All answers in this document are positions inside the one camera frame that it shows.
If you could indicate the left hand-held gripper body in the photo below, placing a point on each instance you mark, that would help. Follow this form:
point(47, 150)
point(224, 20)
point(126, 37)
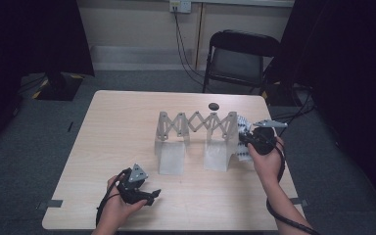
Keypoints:
point(130, 192)

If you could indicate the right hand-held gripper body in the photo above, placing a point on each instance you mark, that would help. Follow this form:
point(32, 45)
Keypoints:
point(263, 140)

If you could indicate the grey metal expandable rack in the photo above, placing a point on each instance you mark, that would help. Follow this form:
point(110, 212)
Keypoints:
point(171, 156)

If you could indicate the person's right hand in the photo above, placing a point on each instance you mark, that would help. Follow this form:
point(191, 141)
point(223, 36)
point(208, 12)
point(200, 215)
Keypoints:
point(269, 166)

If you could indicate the person's left hand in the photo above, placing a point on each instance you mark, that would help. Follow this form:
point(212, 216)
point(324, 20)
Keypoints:
point(116, 215)

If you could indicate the black round table grommet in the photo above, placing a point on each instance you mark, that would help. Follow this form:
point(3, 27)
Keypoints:
point(213, 106)

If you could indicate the grey tape strip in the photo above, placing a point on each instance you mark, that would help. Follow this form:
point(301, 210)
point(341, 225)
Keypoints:
point(302, 201)
point(54, 204)

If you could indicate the black folding chair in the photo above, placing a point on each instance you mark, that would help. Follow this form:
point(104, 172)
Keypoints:
point(238, 65)

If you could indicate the black curtain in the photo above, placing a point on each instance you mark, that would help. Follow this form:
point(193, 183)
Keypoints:
point(29, 39)
point(349, 65)

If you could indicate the black stand base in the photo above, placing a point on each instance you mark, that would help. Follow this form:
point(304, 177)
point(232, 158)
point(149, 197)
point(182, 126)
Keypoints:
point(58, 88)

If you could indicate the white wall socket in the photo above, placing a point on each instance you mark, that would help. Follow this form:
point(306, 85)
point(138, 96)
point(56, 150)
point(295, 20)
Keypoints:
point(180, 6)

